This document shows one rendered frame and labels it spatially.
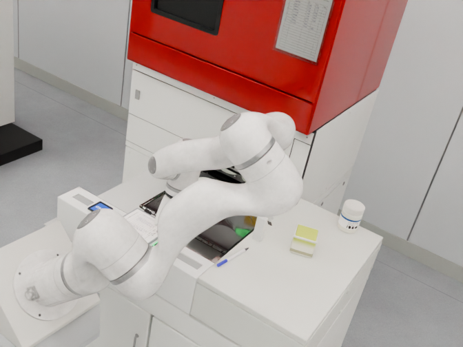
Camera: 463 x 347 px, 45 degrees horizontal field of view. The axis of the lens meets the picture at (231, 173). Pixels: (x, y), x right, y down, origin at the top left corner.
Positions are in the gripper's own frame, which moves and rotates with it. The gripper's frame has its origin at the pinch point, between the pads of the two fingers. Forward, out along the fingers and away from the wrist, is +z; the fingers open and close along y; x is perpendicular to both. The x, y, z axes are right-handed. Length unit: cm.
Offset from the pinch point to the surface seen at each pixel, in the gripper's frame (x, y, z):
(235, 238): 9.8, -28.3, 2.5
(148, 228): -8.8, -3.5, 1.2
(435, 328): 80, -169, 65
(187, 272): 11.5, 3.6, 3.1
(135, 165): -59, -62, 11
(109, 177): -138, -150, 69
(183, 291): 11.7, 2.4, 10.0
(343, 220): 37, -48, -12
